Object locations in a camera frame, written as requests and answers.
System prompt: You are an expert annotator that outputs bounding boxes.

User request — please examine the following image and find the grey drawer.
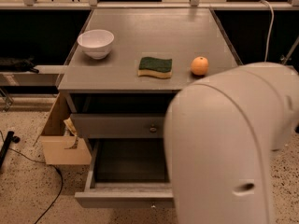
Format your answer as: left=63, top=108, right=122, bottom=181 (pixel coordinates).
left=75, top=138, right=174, bottom=209
left=71, top=114, right=164, bottom=139

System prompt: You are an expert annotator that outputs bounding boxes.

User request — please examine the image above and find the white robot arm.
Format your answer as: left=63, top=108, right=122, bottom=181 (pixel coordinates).
left=164, top=63, right=299, bottom=224

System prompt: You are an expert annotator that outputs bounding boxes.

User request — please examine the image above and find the grey wooden drawer cabinet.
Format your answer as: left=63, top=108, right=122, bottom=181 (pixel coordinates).
left=55, top=7, right=244, bottom=156

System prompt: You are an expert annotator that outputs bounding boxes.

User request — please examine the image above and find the green and yellow sponge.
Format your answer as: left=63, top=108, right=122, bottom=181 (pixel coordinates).
left=137, top=57, right=172, bottom=79

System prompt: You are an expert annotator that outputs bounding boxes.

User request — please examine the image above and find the orange fruit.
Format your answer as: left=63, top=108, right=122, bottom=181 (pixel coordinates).
left=191, top=57, right=209, bottom=76

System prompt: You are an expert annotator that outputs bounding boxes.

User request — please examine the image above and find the white ceramic bowl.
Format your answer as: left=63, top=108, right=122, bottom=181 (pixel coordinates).
left=77, top=29, right=114, bottom=60

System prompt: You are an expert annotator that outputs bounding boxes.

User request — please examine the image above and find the brown cardboard box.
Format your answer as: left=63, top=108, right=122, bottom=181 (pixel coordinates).
left=39, top=94, right=92, bottom=165

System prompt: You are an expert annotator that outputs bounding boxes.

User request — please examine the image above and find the black stand foot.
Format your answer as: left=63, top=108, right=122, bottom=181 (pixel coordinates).
left=0, top=131, right=20, bottom=168

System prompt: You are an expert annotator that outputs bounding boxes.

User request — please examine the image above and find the black object on shelf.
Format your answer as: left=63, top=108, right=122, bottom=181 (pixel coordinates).
left=0, top=57, right=39, bottom=74

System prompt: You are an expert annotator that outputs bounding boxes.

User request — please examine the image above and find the black floor cable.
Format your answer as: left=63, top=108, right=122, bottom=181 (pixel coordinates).
left=0, top=130, right=64, bottom=224

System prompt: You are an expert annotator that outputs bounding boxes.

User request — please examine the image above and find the white hanging cable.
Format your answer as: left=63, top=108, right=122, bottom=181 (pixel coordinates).
left=259, top=0, right=275, bottom=63

